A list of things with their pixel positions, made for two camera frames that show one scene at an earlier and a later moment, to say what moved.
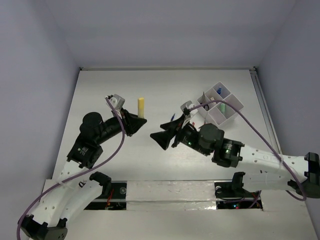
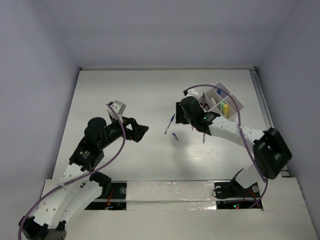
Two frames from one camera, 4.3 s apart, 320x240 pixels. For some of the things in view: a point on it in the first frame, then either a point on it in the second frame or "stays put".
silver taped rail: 166,195 stays put
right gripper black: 163,137 → 180,115
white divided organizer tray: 219,112 stays put
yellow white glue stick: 141,107 → 226,110
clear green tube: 222,108 stays put
